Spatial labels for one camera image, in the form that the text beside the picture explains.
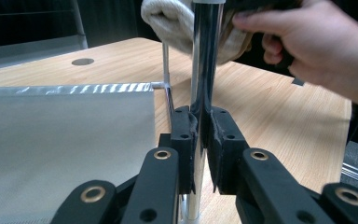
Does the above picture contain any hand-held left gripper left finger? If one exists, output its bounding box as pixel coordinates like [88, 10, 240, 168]
[159, 105, 199, 195]

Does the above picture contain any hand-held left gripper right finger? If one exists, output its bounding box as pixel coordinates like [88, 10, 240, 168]
[207, 106, 250, 195]

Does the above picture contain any striped beige cloth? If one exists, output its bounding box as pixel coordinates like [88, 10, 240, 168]
[140, 0, 253, 64]

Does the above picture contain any metal rack with grey shelves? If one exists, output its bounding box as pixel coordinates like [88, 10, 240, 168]
[0, 0, 227, 224]

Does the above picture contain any round grey table grommet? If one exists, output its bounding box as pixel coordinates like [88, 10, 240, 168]
[71, 58, 95, 66]

